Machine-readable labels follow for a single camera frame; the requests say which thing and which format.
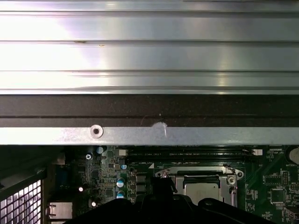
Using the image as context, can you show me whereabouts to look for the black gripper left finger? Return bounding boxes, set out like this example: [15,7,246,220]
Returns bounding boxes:
[62,176,164,224]

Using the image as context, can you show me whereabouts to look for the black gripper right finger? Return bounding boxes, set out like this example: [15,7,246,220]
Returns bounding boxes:
[163,177,277,224]

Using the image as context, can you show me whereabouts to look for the silver CPU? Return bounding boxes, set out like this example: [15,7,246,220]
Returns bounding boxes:
[184,181,222,202]

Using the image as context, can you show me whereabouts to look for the metal locking lever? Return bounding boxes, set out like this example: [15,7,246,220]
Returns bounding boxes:
[161,164,237,179]

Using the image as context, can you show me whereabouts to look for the CPU socket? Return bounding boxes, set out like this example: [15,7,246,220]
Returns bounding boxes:
[155,166,245,208]

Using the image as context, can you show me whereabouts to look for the black RAM slot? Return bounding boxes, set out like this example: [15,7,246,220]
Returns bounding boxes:
[119,152,263,158]
[119,158,254,164]
[127,145,254,152]

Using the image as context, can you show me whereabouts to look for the green motherboard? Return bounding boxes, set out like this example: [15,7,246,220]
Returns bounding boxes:
[45,145,299,224]

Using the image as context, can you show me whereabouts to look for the silver rear port block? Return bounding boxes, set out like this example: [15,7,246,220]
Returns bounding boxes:
[46,202,73,220]

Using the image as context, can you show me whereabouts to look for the silver coin battery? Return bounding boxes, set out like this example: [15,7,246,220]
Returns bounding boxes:
[289,146,299,167]

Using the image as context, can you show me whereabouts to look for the black PC case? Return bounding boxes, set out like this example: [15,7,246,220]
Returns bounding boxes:
[0,93,299,224]

